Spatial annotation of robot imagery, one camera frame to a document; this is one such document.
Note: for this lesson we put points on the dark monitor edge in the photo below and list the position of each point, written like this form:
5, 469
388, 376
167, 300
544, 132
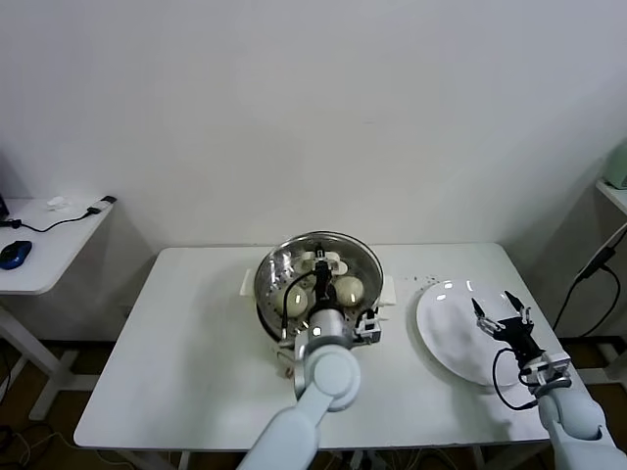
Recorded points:
3, 196

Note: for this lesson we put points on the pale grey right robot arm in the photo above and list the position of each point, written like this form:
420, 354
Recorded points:
573, 421

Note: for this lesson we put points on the scattered black crumbs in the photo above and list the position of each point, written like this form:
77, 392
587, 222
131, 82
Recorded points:
419, 279

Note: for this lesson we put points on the perforated steel steamer basket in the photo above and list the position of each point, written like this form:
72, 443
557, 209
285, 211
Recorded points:
267, 320

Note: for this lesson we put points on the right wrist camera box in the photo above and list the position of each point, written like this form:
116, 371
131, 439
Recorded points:
548, 372

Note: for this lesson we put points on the round glass pot lid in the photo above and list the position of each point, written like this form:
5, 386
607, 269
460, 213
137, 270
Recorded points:
343, 267

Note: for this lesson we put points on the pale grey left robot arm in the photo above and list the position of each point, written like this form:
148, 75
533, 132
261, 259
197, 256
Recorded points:
328, 377

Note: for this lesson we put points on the white electric cooking pot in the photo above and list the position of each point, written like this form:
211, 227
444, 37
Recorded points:
389, 291

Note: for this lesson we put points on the blue computer mouse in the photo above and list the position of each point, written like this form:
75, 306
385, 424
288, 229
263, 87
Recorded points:
15, 253

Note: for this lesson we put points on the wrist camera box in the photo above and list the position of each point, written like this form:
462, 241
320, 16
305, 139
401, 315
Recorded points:
548, 372
370, 327

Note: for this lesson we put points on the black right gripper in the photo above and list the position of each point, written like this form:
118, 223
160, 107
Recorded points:
514, 335

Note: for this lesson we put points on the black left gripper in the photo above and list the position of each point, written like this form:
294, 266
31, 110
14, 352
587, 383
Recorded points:
324, 289

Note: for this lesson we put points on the white round plate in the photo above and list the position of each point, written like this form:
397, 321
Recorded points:
450, 323

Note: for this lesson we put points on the white steamed baozi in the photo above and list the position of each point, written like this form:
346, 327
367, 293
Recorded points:
294, 301
349, 290

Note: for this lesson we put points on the black and white adapter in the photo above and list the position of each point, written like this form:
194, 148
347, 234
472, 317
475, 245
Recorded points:
102, 204

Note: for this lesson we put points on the white shelf table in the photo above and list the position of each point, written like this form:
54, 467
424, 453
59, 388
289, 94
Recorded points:
614, 196

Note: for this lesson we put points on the white side desk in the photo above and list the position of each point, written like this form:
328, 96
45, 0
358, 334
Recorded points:
49, 264

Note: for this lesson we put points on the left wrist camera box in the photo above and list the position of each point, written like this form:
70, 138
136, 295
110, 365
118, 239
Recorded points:
370, 327

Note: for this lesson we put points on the small white plastic object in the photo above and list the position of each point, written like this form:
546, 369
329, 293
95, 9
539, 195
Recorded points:
58, 202

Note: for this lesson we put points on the pale green appliance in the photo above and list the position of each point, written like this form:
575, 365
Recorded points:
618, 169

